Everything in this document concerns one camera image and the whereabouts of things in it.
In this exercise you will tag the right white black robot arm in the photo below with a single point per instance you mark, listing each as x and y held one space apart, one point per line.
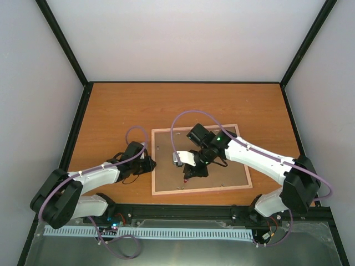
296 176

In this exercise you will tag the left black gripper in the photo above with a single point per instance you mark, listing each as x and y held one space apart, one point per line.
149 166

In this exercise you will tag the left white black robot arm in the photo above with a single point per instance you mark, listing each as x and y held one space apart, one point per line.
62 197

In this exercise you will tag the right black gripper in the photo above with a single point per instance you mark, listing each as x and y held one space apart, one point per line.
195 172

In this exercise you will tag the black mounting rail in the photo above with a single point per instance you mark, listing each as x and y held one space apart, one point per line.
233 215

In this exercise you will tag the pink wooden picture frame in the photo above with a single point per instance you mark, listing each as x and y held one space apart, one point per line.
167 178

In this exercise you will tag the light blue slotted cable duct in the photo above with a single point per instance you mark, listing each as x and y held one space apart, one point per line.
153 233

